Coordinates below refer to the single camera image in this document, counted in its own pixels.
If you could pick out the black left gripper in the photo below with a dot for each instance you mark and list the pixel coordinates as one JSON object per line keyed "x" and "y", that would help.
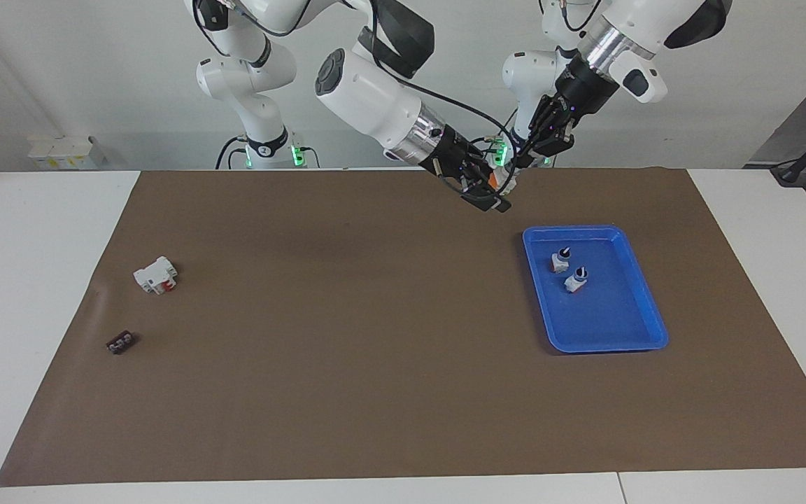
{"x": 581, "y": 94}

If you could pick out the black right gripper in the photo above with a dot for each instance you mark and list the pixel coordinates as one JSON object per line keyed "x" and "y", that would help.
{"x": 462, "y": 164}

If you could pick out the white rotary switch orange base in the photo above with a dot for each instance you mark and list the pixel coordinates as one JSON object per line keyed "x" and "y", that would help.
{"x": 492, "y": 180}

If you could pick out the blue plastic tray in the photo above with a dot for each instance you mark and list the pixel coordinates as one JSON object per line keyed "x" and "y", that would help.
{"x": 606, "y": 315}

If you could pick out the brown table mat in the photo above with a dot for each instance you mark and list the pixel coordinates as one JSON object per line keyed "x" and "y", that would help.
{"x": 403, "y": 392}

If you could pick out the white circuit breaker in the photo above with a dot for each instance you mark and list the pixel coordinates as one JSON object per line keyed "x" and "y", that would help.
{"x": 151, "y": 276}

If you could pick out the small black terminal block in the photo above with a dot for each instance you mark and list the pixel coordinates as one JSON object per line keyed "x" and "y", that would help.
{"x": 120, "y": 343}

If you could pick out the white power strip box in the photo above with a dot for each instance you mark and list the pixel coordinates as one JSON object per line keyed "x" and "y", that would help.
{"x": 60, "y": 150}

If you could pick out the white switch with black knob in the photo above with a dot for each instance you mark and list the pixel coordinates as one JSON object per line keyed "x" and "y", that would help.
{"x": 559, "y": 262}

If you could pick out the white rotary switch black knob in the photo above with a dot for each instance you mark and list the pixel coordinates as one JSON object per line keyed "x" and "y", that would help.
{"x": 575, "y": 282}

